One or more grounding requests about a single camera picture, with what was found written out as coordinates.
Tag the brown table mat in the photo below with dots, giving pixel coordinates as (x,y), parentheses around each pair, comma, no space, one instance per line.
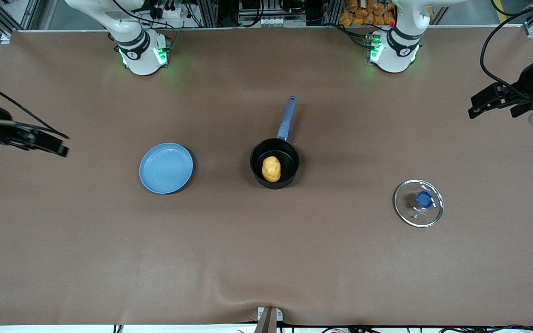
(109,254)

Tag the blue round plate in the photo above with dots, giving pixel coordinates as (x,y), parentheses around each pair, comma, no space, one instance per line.
(167,167)

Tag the orange items in bin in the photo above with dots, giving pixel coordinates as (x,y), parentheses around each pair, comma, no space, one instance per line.
(363,14)

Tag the white power strip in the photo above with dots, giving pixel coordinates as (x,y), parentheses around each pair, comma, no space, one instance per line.
(167,10)

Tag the metal table clamp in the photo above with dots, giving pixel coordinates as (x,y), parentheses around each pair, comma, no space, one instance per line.
(269,321)

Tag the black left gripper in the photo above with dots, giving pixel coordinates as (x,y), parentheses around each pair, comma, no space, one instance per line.
(527,85)

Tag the yellow potato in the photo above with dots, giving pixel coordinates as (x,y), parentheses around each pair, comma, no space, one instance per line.
(271,169)

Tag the glass lid blue knob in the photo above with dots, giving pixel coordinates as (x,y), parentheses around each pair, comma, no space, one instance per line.
(424,200)

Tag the grey equipment rack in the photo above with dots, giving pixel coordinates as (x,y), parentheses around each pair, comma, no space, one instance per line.
(271,11)

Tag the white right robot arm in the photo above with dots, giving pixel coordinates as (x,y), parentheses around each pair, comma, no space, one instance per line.
(139,55)

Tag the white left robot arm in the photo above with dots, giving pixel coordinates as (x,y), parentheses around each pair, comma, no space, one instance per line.
(396,51)

